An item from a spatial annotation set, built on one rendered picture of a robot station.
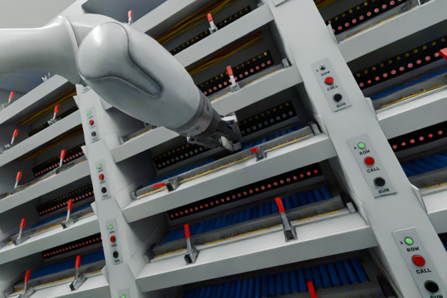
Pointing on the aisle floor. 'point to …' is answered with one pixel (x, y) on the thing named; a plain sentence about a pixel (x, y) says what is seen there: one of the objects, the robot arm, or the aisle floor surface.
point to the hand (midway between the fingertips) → (231, 142)
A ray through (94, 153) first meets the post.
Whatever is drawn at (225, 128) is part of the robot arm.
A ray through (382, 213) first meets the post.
